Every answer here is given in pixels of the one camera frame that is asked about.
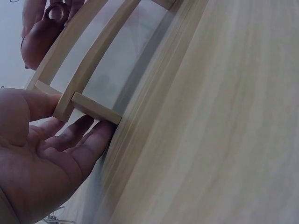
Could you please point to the light wooden slatted frame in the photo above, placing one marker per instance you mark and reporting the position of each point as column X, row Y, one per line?
column 77, row 65

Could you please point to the person's right hand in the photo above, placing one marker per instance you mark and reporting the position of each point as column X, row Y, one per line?
column 35, row 44

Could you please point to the person's right fingers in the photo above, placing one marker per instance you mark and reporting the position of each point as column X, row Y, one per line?
column 32, row 14

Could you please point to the person's left thumb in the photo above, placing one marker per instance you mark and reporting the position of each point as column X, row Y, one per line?
column 32, row 103

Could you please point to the person's left hand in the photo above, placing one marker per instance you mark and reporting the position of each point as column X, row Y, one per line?
column 35, row 168

